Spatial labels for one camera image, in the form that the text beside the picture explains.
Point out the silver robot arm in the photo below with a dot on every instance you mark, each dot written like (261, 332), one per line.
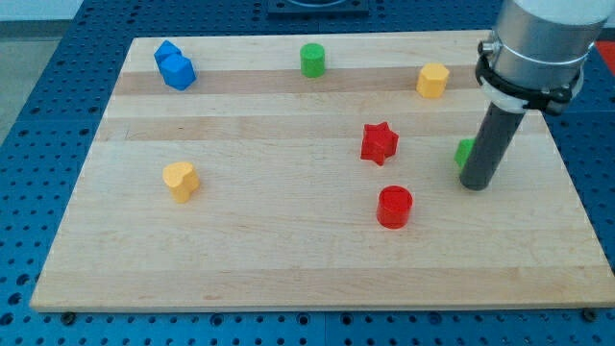
(537, 48)

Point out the red star block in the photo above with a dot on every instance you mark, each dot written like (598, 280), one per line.
(379, 142)

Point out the wooden board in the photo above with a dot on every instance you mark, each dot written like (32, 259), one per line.
(285, 215)

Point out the red cylinder block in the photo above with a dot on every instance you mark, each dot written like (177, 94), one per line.
(394, 206)

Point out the green cylinder block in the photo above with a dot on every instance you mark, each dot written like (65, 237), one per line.
(313, 62)

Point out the yellow heart block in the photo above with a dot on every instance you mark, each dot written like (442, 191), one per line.
(181, 179)

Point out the yellow hexagon block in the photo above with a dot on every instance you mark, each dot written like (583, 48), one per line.
(432, 80)

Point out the green block behind rod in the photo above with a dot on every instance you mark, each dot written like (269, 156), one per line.
(463, 151)

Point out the blue hexagon block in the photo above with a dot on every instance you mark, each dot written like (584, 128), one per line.
(177, 71)

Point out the blue cube block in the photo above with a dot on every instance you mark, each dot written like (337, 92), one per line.
(165, 50)

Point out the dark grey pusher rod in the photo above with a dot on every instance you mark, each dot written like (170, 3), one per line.
(497, 129)

